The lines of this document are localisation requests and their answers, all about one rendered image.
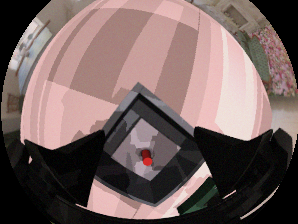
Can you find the red peg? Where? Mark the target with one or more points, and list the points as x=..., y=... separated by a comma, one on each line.
x=146, y=158

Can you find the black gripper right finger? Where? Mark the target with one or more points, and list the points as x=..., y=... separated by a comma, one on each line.
x=227, y=158

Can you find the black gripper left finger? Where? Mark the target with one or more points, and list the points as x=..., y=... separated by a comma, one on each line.
x=73, y=165

